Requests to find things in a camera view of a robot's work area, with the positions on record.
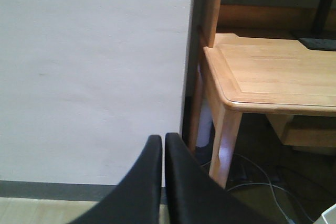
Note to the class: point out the white plastic trash bin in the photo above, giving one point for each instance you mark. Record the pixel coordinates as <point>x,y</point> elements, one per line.
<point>329,215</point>

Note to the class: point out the wooden desk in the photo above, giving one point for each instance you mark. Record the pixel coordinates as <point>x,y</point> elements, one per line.
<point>248,62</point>

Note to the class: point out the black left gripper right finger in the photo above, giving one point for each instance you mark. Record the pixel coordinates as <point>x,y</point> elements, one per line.
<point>193,196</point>

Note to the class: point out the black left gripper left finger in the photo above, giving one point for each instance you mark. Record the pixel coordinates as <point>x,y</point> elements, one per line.
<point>136,199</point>

